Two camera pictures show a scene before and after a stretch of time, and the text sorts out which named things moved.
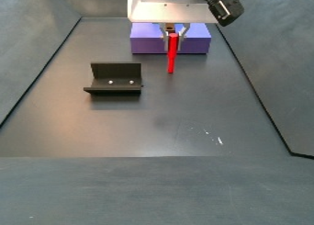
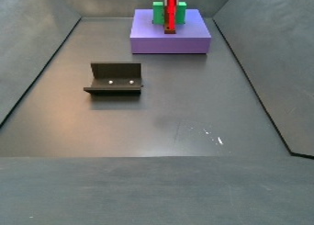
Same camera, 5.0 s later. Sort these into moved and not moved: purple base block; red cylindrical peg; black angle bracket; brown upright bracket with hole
Moved: red cylindrical peg
Not moved: black angle bracket; brown upright bracket with hole; purple base block
